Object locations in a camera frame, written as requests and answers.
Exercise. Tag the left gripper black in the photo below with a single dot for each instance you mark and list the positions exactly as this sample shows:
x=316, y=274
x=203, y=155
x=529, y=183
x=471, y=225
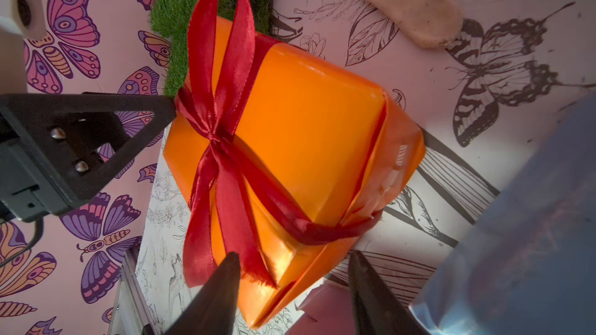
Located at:
x=59, y=151

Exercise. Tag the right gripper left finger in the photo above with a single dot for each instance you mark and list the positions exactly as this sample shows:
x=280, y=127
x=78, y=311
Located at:
x=213, y=309

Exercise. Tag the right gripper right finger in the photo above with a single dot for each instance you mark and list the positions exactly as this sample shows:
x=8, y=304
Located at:
x=375, y=308

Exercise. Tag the purple gift box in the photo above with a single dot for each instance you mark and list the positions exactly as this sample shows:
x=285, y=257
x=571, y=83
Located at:
x=326, y=310

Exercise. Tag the light blue gift box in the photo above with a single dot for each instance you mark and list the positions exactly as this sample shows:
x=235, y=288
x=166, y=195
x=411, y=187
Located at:
x=527, y=266

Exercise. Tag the large orange gift box back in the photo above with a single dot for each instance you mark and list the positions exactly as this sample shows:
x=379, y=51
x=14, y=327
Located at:
x=338, y=144

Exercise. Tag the red ribbon on back box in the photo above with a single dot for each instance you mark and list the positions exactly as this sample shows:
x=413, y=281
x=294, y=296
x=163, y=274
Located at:
x=227, y=170

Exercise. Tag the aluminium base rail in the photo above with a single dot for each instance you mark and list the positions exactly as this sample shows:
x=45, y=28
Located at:
x=130, y=312

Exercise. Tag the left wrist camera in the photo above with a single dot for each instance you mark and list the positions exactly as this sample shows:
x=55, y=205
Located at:
x=20, y=20

